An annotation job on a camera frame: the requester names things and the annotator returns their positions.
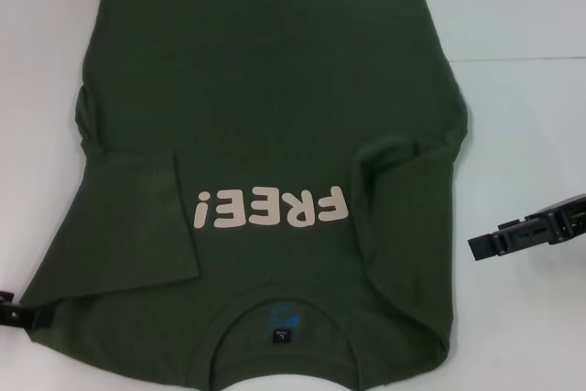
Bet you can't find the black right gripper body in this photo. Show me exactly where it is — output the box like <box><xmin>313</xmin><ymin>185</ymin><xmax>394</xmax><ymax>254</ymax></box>
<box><xmin>526</xmin><ymin>195</ymin><xmax>586</xmax><ymax>245</ymax></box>

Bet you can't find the dark green FREE! t-shirt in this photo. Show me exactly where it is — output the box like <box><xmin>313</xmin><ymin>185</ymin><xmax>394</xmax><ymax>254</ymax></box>
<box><xmin>16</xmin><ymin>0</ymin><xmax>472</xmax><ymax>391</ymax></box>

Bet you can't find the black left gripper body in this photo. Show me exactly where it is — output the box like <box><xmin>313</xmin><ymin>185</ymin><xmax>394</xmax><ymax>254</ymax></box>
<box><xmin>0</xmin><ymin>288</ymin><xmax>20</xmax><ymax>331</ymax></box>

